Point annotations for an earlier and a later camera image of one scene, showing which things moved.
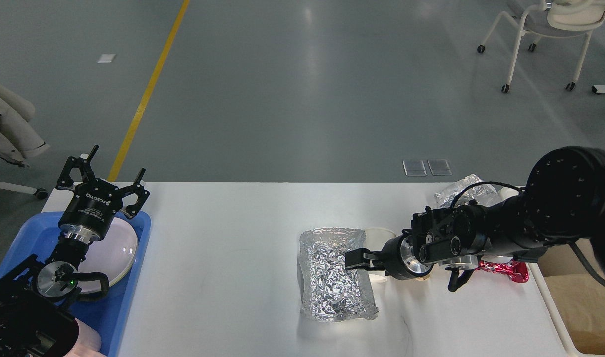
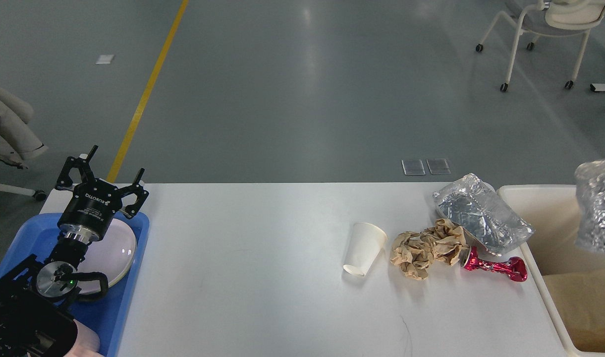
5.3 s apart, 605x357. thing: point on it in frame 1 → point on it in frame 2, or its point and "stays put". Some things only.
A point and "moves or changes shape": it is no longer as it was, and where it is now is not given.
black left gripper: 94,203 stays put
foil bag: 329,290 moves or changes shape
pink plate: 112,256 stays put
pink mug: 88,343 stays put
